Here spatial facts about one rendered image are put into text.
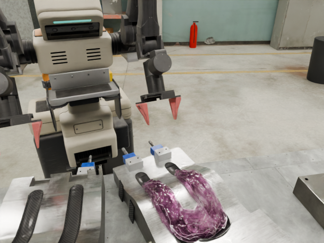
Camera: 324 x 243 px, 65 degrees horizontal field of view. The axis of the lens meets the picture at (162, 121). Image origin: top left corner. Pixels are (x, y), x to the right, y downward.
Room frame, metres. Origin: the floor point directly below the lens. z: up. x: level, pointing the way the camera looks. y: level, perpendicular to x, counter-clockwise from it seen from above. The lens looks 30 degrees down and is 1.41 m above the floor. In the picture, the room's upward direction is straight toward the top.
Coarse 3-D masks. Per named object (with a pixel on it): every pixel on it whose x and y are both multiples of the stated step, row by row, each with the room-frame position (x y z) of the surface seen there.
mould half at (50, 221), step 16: (32, 176) 0.58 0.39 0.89; (64, 176) 0.58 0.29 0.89; (96, 176) 0.58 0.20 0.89; (16, 192) 0.51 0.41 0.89; (48, 192) 0.51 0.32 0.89; (64, 192) 0.51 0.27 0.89; (96, 192) 0.51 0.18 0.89; (0, 208) 0.46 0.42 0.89; (16, 208) 0.46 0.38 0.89; (48, 208) 0.46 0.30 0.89; (64, 208) 0.46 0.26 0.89; (96, 208) 0.46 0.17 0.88; (0, 224) 0.41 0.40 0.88; (16, 224) 0.41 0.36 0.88; (48, 224) 0.41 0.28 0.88; (96, 224) 0.41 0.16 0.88; (0, 240) 0.37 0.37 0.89; (32, 240) 0.36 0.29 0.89; (48, 240) 0.36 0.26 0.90; (80, 240) 0.35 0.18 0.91; (96, 240) 0.35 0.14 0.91
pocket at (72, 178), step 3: (87, 171) 0.60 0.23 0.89; (81, 174) 0.60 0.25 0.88; (84, 174) 0.60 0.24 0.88; (87, 174) 0.60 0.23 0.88; (69, 177) 0.57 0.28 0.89; (72, 177) 0.59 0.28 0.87; (75, 177) 0.59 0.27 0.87; (78, 177) 0.59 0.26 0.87; (81, 177) 0.60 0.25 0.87; (84, 177) 0.60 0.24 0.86; (69, 180) 0.57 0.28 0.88; (72, 180) 0.59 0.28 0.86; (75, 180) 0.59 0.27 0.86; (78, 180) 0.59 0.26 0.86
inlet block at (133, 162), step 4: (124, 148) 0.76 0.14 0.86; (124, 152) 0.74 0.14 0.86; (124, 156) 0.70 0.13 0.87; (128, 156) 0.70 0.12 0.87; (132, 156) 0.70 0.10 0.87; (136, 156) 0.68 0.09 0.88; (124, 160) 0.69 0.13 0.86; (128, 160) 0.66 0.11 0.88; (132, 160) 0.66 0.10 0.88; (136, 160) 0.66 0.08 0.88; (140, 160) 0.66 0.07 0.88; (128, 164) 0.64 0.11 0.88; (132, 164) 0.64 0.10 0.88; (136, 164) 0.65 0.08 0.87; (140, 164) 0.66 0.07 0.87; (128, 168) 0.65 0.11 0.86; (132, 168) 0.64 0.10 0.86; (136, 168) 0.65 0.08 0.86
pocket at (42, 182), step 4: (32, 180) 0.56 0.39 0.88; (36, 180) 0.57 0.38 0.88; (40, 180) 0.57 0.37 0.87; (44, 180) 0.58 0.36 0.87; (48, 180) 0.58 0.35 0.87; (32, 184) 0.56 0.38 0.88; (36, 184) 0.57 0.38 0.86; (40, 184) 0.57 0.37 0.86; (44, 184) 0.57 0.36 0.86; (48, 184) 0.57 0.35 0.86
